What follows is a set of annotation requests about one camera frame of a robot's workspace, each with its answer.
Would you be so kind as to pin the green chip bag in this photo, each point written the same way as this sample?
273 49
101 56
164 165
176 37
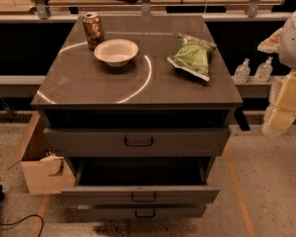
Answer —
193 56

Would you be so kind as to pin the clear sanitizer bottle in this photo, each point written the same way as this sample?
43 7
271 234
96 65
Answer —
242 72
264 70

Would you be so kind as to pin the grey drawer cabinet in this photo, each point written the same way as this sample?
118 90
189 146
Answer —
79 91

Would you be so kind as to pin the cardboard box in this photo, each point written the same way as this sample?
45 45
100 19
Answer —
44 172

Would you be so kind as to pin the left clear sanitizer bottle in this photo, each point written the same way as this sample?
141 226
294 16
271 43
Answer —
242 72

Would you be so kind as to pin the right clear sanitizer bottle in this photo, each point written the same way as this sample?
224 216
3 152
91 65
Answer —
264 70

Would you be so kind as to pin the grey middle drawer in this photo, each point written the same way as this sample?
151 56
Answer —
135 180

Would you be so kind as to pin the grey bottom drawer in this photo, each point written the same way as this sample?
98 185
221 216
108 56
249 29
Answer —
149 211

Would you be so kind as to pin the grey top drawer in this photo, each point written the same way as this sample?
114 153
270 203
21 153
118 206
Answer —
137 142

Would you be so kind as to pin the brown soda can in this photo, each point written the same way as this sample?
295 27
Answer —
93 28

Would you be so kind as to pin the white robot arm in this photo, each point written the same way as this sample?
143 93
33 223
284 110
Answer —
287 44

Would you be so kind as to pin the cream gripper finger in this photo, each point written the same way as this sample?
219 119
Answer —
281 112
271 44

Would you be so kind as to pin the white bowl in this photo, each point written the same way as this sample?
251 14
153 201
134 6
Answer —
116 52

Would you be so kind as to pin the grey drawer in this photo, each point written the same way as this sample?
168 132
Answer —
135 180
137 142
149 211

